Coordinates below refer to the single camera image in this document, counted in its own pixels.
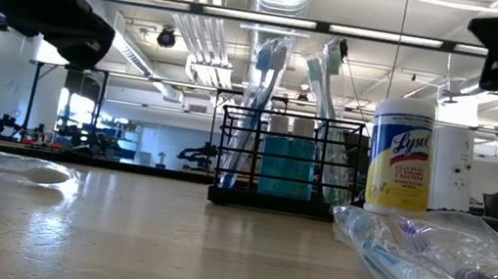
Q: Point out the bagged white maroon toothbrush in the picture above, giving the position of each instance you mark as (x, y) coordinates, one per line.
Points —
(41, 174)

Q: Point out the bagged green toothbrush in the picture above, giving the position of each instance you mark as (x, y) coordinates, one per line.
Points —
(314, 70)
(333, 60)

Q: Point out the teal mouthwash bottle white cap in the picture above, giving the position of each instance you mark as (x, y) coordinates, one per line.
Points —
(274, 163)
(300, 167)

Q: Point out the black round ceiling spotlight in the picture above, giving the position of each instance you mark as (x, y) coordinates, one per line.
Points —
(166, 38)

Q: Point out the Lysol wipes canister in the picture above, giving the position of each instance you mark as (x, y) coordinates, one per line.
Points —
(400, 172)

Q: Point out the black hanging camera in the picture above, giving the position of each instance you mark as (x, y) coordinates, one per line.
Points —
(343, 49)

